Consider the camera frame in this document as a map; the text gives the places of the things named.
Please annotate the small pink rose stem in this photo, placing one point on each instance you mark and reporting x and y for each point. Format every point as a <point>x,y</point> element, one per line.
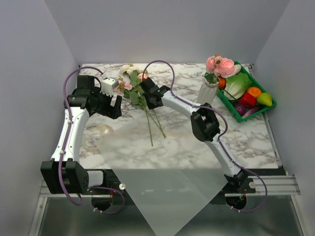
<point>131,90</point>

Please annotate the toy yellow-green pear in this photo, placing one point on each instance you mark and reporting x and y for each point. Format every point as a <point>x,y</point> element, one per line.
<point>264,99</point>

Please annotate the small orange toy vegetable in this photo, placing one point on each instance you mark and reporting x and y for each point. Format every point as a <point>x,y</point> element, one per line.
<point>222,83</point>

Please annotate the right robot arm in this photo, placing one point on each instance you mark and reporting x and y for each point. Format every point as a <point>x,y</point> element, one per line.
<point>205,127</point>

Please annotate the aluminium frame rail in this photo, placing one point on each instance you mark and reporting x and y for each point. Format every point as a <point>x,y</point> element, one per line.
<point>55,215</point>

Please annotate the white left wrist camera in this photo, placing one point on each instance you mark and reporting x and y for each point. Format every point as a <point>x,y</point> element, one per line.
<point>108,85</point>

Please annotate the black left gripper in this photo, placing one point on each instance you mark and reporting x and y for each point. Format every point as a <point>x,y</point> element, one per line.
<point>112,112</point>

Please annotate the toy green cabbage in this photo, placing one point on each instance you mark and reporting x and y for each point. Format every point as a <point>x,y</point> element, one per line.
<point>236,86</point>

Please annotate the white ribbed vase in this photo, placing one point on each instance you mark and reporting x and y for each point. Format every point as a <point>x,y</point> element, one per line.
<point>207,92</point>

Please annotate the pink double rose stem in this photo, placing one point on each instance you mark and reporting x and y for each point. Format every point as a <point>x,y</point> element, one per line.
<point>218,66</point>

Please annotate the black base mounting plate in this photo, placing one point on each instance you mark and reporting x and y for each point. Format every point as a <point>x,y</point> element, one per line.
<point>163,186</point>

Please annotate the toy purple eggplant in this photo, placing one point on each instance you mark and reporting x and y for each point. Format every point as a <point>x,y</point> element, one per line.
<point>244,112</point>

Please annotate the white wrapping paper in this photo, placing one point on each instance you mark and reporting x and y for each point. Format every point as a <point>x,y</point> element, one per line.
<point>136,152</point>

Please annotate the toy red pepper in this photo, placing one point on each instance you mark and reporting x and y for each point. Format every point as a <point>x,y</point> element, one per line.
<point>247,100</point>

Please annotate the cream ribbon with gold letters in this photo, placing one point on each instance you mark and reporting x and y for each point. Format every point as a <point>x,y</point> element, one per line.
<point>94,132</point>

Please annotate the green plastic basket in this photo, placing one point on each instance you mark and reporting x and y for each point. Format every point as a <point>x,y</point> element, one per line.
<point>229,103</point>

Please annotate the white rose stem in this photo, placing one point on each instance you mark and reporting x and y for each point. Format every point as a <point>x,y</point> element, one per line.
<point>134,74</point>

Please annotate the toy orange fruit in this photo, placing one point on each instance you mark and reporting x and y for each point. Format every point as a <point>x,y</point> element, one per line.
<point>254,91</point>

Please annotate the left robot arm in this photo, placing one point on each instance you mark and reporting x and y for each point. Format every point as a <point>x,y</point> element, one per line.
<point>63,173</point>

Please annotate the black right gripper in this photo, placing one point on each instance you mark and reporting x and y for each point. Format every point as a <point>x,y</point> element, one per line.
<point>150,106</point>

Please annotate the white toy radish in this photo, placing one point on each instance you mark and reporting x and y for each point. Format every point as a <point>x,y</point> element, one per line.
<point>237,69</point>

